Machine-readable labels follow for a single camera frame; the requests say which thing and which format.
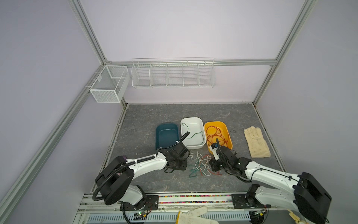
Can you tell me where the red cable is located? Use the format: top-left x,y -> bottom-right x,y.
205,125 -> 230,149

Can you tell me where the cable pile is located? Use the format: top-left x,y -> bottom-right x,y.
188,151 -> 223,178

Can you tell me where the green cable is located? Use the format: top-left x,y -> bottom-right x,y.
181,122 -> 205,145

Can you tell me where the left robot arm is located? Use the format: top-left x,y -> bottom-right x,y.
92,132 -> 190,210

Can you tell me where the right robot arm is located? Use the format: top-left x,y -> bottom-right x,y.
209,142 -> 332,224

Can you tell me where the dark teal plastic bin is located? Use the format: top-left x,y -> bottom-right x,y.
156,123 -> 180,149

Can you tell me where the yellow plastic bin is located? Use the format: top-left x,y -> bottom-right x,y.
204,121 -> 233,153

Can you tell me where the beige work glove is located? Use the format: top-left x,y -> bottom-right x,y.
244,127 -> 271,158

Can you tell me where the white plastic bin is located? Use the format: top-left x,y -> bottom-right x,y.
180,117 -> 207,150

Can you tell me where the white glove at front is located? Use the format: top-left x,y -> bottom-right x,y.
176,206 -> 219,224

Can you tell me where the small cream object front right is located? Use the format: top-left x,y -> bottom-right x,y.
287,210 -> 308,224

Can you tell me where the white mesh box basket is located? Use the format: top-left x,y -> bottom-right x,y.
90,65 -> 130,103

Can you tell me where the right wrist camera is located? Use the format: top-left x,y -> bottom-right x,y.
209,143 -> 220,161

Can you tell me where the white wire shelf basket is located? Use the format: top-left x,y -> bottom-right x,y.
131,57 -> 216,88

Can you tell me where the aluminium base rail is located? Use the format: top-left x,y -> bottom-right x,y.
76,191 -> 314,213

